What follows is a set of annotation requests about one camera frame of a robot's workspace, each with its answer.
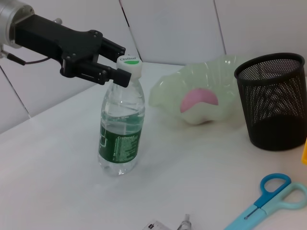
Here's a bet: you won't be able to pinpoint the yellow plastic storage bin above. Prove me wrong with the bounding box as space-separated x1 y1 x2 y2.
300 137 307 164

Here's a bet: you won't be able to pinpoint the pink peach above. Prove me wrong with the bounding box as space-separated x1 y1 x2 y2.
179 88 219 115

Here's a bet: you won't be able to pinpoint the blue handled scissors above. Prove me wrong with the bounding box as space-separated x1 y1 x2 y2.
224 172 307 230

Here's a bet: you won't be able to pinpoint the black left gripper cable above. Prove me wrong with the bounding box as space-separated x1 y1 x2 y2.
0 49 52 67

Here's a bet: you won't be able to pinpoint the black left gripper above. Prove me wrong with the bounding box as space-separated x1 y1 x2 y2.
14 14 132 88

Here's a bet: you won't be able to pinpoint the translucent green fruit plate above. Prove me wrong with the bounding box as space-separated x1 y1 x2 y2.
148 54 242 126

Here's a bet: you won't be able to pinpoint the black mesh pen holder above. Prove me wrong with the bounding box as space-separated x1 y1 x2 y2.
234 52 307 151

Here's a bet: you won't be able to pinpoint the green label water bottle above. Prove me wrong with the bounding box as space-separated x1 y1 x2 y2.
97 55 146 177

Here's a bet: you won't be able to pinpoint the clear plastic ruler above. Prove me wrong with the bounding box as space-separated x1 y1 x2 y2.
143 219 170 230

